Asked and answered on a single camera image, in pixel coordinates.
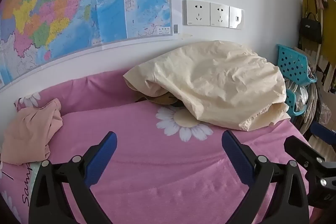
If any colourful wall map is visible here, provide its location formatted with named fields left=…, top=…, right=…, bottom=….
left=0, top=0, right=180, bottom=90

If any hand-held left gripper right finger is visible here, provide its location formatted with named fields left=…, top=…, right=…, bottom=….
left=221, top=130, right=310, bottom=224

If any pink floral blanket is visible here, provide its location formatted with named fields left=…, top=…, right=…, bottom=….
left=0, top=69, right=315, bottom=224

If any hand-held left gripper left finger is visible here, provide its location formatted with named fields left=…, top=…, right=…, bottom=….
left=28, top=131, right=118, bottom=224

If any pink garment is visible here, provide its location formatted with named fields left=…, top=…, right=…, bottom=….
left=0, top=98, right=64, bottom=166

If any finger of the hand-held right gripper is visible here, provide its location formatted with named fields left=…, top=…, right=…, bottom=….
left=310, top=123, right=336, bottom=141
left=284, top=136, right=326, bottom=170

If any blue plastic basket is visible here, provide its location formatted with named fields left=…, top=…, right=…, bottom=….
left=277, top=44, right=318, bottom=87
left=285, top=88, right=312, bottom=117

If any white wall switch plate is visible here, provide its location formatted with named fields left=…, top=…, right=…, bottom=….
left=229, top=6, right=245, bottom=30

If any yellow hanging cloth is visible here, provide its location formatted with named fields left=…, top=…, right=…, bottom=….
left=301, top=0, right=336, bottom=94

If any black handbag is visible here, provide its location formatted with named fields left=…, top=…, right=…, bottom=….
left=300, top=12, right=323, bottom=44

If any cream large garment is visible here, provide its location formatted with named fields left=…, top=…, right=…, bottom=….
left=123, top=40, right=291, bottom=132

